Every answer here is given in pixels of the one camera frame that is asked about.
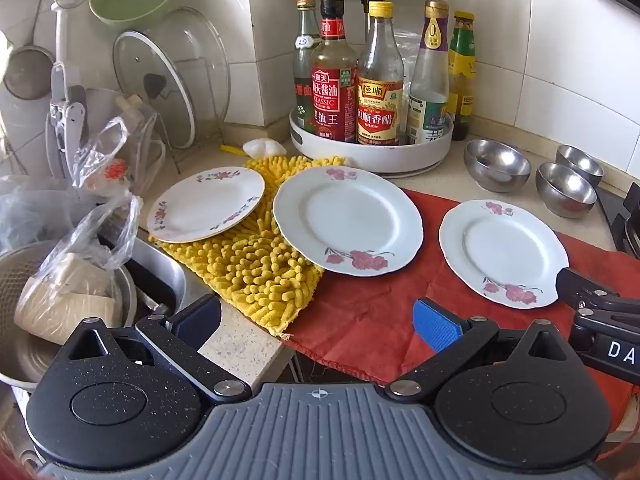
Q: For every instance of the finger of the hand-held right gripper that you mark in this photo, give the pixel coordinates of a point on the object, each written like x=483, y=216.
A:
x=587, y=291

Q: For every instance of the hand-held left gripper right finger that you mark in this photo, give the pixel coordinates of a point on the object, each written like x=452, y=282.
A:
x=437, y=325

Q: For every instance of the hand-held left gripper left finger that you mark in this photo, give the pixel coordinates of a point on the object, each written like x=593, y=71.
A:
x=197, y=320

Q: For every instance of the medium white floral plate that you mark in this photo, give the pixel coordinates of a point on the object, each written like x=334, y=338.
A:
x=502, y=252

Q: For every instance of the small steel bowl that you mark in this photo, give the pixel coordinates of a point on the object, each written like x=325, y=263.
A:
x=582, y=162
x=565, y=192

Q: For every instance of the small floral rim plate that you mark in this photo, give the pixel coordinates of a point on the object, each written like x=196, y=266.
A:
x=205, y=205

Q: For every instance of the large white floral plate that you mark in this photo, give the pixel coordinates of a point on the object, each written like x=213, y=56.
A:
x=347, y=217

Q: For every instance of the large steel bowl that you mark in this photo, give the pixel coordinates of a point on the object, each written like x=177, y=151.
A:
x=495, y=167

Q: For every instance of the red cloth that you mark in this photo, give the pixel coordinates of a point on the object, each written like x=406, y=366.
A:
x=380, y=320

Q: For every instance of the steel sink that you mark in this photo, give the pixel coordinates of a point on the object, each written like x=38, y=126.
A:
x=160, y=270

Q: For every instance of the yellow chenille cloth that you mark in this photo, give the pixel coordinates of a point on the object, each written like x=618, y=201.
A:
x=255, y=275

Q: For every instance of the black gas stove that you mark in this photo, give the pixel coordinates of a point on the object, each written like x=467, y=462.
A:
x=622, y=222

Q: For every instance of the bagged beige block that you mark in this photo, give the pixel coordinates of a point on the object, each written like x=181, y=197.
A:
x=65, y=295

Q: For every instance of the metal pot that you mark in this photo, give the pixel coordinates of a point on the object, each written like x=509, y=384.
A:
x=20, y=350

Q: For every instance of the clear plastic bag red print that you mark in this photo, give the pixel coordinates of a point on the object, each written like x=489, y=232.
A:
x=117, y=155

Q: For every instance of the white crumpled wrapper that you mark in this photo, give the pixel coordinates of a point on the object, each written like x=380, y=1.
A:
x=264, y=147

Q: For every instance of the white two-tier rotating rack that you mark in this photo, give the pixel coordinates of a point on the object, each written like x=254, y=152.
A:
x=350, y=157

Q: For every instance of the crumpled clear plastic bag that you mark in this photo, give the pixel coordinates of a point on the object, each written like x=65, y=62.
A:
x=40, y=210

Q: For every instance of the vinegar bottle yellow cap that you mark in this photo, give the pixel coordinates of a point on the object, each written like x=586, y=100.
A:
x=380, y=100

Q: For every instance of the clear bottle purple label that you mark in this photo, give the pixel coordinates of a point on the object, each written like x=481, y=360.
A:
x=430, y=85

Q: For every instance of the white kitchen tool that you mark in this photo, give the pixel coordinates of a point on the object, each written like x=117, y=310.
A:
x=67, y=110

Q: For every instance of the bottle green yellow label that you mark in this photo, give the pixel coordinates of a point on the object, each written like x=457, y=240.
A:
x=462, y=75

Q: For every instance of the soy sauce bottle red label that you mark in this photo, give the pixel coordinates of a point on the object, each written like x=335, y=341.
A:
x=332, y=95

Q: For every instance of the glass pot lid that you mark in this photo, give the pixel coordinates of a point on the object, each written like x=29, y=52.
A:
x=190, y=65

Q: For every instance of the glass bottle green label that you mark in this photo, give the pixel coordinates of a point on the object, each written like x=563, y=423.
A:
x=302, y=70

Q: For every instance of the clear plastic bag in rack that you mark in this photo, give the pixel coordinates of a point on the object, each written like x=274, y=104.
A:
x=406, y=55

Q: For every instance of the metal mesh strainer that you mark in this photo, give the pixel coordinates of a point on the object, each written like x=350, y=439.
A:
x=27, y=72

